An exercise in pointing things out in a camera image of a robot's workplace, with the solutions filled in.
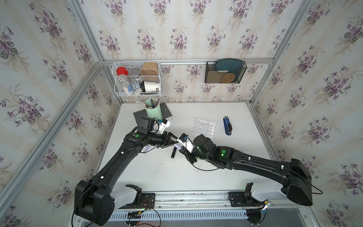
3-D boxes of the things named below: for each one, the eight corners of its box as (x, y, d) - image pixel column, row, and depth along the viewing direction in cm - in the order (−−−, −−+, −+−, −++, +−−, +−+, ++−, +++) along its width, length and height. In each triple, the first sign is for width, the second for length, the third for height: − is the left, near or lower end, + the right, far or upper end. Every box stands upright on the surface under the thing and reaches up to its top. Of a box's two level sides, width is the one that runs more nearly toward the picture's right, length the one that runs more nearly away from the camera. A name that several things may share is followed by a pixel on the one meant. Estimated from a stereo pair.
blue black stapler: (225, 135, 102) (227, 131, 98) (222, 118, 111) (223, 115, 108) (231, 135, 102) (233, 131, 98) (227, 118, 111) (228, 115, 108)
